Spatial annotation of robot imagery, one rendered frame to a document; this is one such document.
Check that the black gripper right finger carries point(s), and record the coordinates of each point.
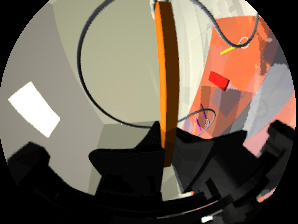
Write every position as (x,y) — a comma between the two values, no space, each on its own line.
(192,154)

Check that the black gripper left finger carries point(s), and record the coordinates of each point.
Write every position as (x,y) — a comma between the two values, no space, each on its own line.
(146,159)

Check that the red rectangular block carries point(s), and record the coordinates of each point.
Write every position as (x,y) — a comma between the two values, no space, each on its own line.
(220,81)

